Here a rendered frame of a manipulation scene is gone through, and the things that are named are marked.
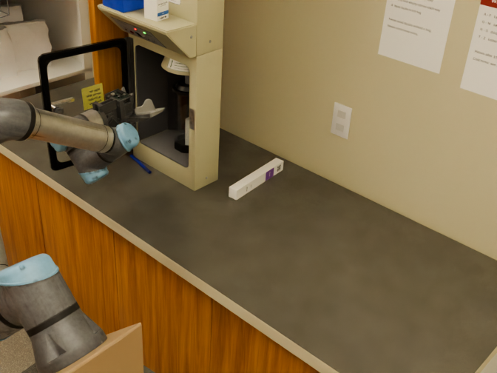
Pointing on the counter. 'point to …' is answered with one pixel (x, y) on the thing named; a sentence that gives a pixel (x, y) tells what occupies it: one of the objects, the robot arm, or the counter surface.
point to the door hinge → (131, 72)
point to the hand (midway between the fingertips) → (149, 102)
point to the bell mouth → (174, 66)
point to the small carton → (156, 9)
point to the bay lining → (154, 92)
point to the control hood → (160, 29)
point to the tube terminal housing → (184, 175)
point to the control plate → (137, 32)
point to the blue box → (124, 4)
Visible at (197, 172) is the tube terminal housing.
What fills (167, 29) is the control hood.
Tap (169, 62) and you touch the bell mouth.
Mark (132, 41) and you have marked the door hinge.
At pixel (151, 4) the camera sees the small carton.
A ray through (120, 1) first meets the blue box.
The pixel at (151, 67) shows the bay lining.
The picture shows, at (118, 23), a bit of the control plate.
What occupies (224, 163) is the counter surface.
